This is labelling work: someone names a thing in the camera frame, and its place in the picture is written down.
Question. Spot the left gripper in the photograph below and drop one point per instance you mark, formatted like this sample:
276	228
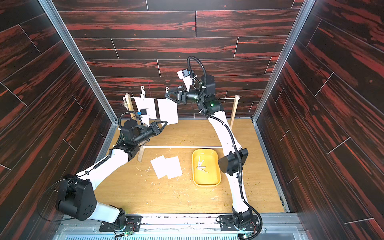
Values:
154	130

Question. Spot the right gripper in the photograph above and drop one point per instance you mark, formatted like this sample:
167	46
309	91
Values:
180	97

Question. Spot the white postcard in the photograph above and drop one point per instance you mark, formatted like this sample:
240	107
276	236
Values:
168	111
147	104
173	167
160	167

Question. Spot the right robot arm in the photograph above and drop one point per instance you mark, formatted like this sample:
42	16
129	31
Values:
234	155

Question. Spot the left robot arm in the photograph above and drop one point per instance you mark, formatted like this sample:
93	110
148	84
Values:
76	197

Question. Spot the yellow plastic tray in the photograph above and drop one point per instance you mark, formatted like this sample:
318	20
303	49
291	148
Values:
210	157

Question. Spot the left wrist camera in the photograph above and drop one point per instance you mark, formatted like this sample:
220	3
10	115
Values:
144	117

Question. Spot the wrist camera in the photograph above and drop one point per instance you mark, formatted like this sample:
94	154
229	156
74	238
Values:
144	117
184	75

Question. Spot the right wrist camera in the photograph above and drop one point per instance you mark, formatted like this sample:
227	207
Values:
184	75

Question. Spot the wooden drying rack frame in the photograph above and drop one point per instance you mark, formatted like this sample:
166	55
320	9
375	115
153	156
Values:
187	134

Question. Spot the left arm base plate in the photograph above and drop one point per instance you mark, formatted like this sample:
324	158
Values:
128	223

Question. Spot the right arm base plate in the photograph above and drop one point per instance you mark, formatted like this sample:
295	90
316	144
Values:
231	223

